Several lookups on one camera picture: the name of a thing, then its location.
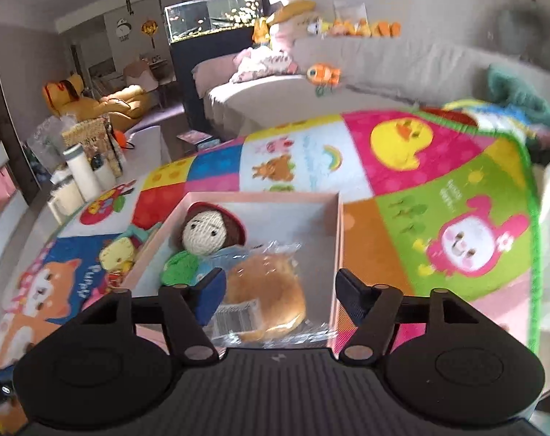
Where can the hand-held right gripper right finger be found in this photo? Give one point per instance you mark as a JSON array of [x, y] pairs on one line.
[[350, 297]]

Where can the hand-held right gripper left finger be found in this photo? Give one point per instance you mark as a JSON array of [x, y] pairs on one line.
[[211, 297]]

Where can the packaged round bread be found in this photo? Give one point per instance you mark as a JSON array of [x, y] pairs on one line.
[[265, 281]]

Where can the crocheted brown green ball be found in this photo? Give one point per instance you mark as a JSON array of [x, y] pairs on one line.
[[206, 231]]

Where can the teal plastic toy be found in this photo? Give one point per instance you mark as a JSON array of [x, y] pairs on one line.
[[145, 232]]

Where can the small yellow plush toy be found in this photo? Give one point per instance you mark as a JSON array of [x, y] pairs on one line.
[[118, 254]]

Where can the pink cardboard box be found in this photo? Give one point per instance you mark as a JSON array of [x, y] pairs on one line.
[[297, 209]]

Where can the colourful cartoon play mat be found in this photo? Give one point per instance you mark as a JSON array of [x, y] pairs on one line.
[[438, 181]]

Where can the magazine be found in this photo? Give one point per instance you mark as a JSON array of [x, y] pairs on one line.
[[195, 136]]

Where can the small white cup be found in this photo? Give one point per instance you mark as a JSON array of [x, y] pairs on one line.
[[104, 175]]

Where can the white mug with grey lid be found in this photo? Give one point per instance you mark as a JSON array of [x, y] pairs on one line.
[[68, 200]]

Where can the white thermos bottle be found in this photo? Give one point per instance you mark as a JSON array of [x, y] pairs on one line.
[[81, 172]]

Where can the orange ball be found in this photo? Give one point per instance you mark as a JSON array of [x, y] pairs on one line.
[[120, 140]]

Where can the patterned gift bag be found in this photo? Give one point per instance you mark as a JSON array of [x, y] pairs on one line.
[[93, 134]]

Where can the orange fish plush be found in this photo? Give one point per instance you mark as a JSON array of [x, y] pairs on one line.
[[322, 75]]

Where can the striped colourful cloth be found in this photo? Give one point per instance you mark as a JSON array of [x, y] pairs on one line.
[[488, 120]]

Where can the clear plastic bag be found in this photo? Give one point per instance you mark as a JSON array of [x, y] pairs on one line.
[[45, 138]]

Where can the black fish tank cabinet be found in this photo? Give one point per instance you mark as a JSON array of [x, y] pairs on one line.
[[197, 68]]

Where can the large yellow bear plush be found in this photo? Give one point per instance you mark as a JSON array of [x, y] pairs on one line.
[[84, 104]]

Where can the beige dining chair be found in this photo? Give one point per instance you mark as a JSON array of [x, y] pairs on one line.
[[138, 75]]

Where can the pink plush pile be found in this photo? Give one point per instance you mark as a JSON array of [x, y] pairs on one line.
[[261, 66]]

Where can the grey sofa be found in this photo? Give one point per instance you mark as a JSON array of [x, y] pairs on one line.
[[415, 68]]

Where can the teal cloth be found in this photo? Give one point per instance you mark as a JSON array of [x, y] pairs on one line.
[[515, 91]]

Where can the row of orange plush toys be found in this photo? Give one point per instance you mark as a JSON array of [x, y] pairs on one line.
[[365, 29]]

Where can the pink pillow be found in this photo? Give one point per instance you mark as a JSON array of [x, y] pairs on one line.
[[286, 36]]

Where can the orange plush animal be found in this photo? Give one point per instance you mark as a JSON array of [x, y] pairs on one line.
[[261, 32]]

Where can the white and yellow duck plush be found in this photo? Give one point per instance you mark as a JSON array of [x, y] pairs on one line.
[[315, 26]]

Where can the glass fish tank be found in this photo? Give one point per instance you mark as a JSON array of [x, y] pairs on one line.
[[211, 16]]

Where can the yellow cushion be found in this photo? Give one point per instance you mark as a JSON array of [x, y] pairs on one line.
[[293, 9]]

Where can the orange wall ornament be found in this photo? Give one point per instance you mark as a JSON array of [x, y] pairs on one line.
[[149, 29]]

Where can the round wall clock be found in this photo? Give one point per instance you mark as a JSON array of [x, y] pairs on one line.
[[122, 29]]

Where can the white paper on wall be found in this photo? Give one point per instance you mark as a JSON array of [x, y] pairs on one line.
[[350, 11]]

